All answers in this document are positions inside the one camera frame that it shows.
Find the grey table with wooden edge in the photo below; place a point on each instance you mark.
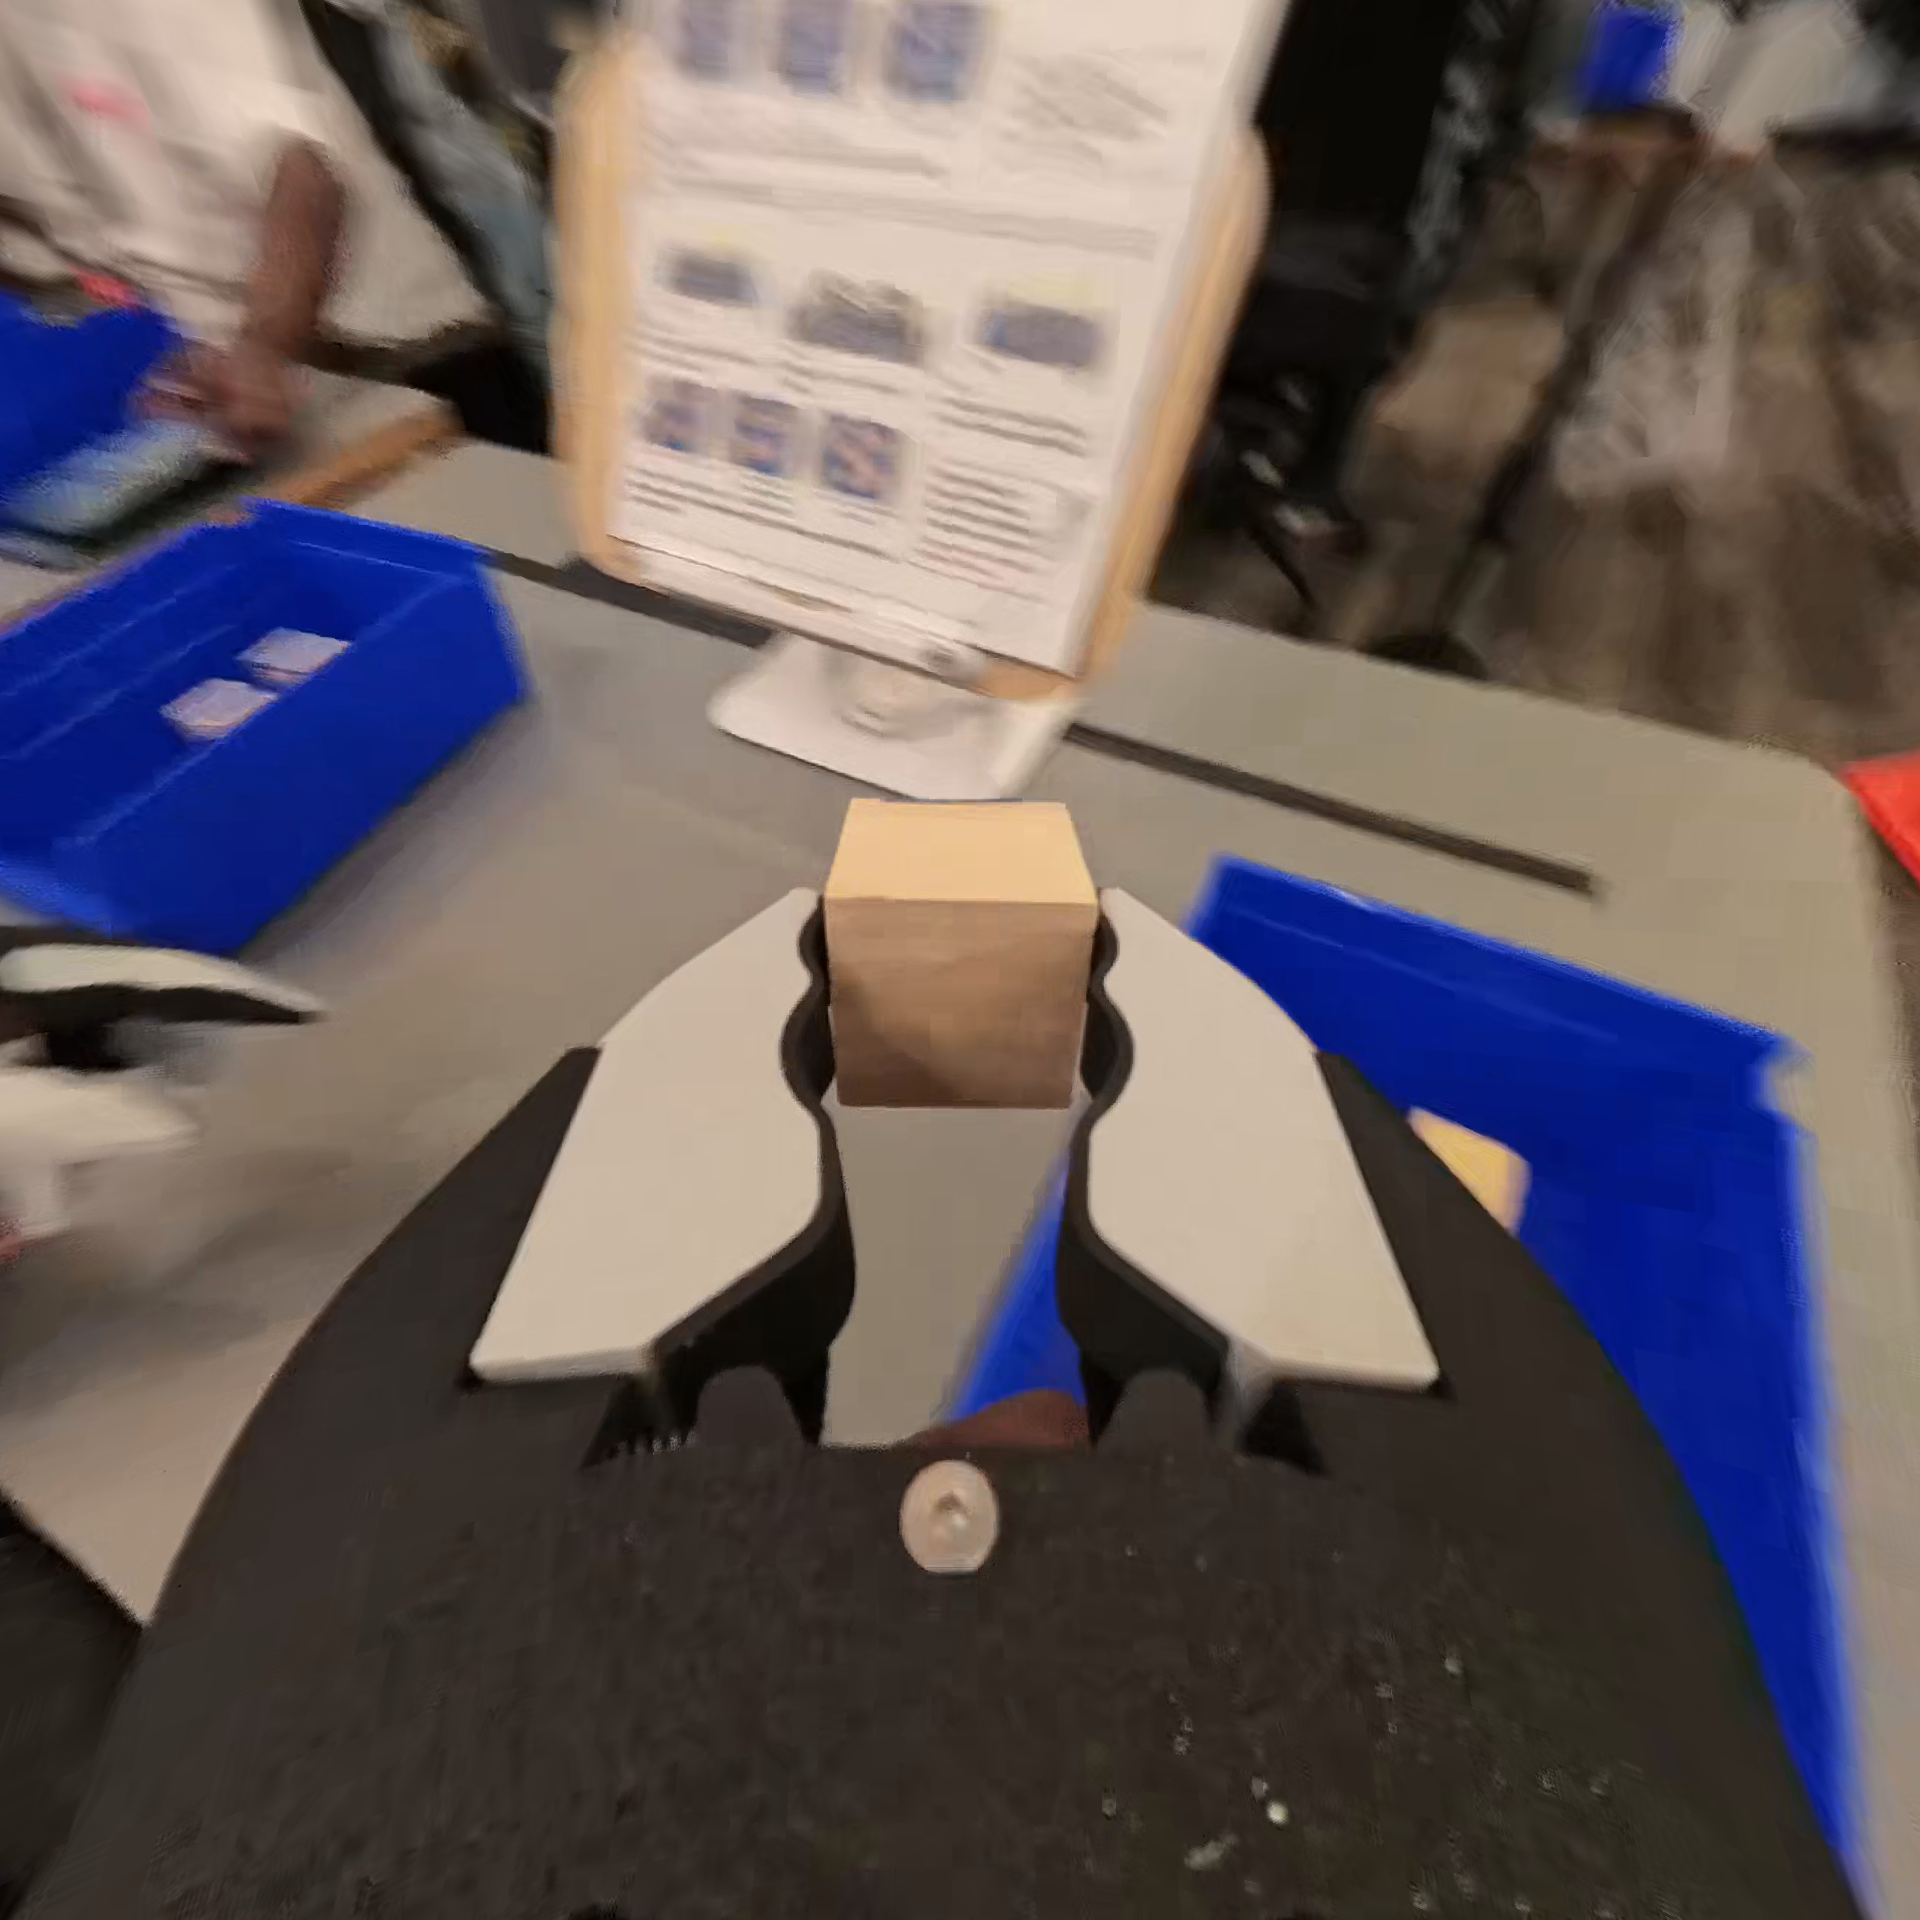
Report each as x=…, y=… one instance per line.
x=359, y=458

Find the grey padded case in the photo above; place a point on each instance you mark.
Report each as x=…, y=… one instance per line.
x=105, y=481

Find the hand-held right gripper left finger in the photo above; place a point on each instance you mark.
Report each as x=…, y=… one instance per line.
x=675, y=1172

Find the wood and white document stand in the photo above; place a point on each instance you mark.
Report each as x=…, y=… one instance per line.
x=592, y=300

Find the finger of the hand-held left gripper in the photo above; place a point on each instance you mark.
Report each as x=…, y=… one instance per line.
x=90, y=1118
x=135, y=973

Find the printed instruction sheet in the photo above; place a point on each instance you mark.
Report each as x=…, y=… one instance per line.
x=902, y=375

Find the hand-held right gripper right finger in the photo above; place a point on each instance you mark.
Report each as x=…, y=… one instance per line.
x=1244, y=1184

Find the person's right hand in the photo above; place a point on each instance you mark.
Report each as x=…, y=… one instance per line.
x=1019, y=1422

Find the black office chair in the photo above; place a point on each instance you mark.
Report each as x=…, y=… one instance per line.
x=1350, y=225

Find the orange traffic cone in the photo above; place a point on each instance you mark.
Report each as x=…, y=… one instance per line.
x=1890, y=818

